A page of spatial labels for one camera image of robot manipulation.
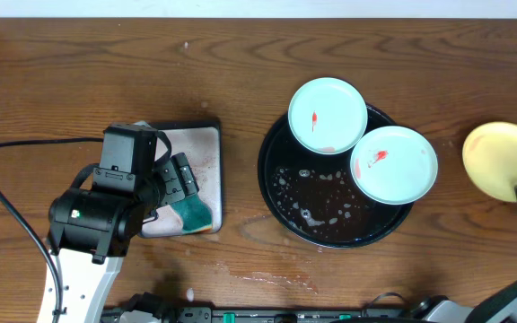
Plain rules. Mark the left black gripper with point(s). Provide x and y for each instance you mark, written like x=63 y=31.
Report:
x=179 y=178

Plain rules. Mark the green yellow sponge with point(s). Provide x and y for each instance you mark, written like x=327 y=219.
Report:
x=196 y=216

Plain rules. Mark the yellow plate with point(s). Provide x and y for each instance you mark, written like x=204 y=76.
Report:
x=489 y=155

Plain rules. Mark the light green plate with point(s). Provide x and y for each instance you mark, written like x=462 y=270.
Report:
x=394 y=165
x=327 y=115

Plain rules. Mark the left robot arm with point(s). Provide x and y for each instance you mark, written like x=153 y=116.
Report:
x=93 y=222

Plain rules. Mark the rectangular soapy water tray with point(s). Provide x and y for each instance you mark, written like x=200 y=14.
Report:
x=201 y=142

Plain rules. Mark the round black tray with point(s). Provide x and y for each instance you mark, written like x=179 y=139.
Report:
x=315 y=197

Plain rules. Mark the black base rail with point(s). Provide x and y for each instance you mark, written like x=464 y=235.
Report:
x=147 y=307

